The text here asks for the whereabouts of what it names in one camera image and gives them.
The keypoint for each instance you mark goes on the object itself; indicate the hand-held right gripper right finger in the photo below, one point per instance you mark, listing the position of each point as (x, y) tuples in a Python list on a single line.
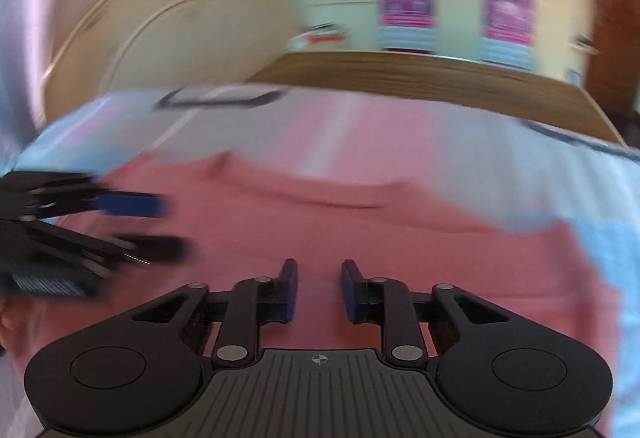
[(350, 293)]

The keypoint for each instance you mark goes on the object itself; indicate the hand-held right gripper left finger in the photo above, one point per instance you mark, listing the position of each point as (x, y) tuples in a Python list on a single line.
[(289, 293)]

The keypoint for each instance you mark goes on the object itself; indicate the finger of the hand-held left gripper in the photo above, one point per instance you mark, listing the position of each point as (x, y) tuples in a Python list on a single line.
[(160, 249), (130, 204)]

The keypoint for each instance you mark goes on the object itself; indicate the pink knit sweater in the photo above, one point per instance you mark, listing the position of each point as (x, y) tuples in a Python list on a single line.
[(350, 228)]

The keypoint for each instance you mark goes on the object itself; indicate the patterned bedsheet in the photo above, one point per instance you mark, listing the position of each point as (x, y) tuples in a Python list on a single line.
[(400, 133)]

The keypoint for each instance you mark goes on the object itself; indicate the cream round headboard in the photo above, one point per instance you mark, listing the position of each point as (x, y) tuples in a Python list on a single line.
[(150, 33)]

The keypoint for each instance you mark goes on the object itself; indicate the pink and blue sheer curtain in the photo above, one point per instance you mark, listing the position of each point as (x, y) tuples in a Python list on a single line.
[(25, 18)]

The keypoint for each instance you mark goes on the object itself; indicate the wooden bed board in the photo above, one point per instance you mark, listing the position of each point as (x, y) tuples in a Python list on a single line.
[(425, 78)]

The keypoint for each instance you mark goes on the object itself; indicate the white and red box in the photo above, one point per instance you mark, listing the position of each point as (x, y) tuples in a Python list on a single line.
[(322, 37)]

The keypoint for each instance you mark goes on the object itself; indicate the purple calendar poster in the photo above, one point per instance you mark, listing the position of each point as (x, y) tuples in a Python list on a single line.
[(406, 0), (507, 15)]

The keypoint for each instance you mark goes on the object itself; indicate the brown wooden door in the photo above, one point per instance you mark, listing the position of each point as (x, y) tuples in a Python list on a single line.
[(615, 18)]

